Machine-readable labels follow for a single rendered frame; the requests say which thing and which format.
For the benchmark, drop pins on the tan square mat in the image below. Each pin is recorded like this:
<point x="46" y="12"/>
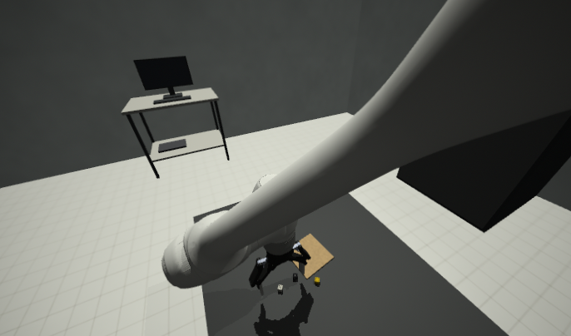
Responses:
<point x="318" y="253"/>

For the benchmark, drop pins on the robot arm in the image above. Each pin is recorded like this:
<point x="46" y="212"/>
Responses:
<point x="480" y="67"/>

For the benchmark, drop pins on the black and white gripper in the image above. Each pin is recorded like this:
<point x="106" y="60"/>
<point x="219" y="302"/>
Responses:
<point x="262" y="269"/>

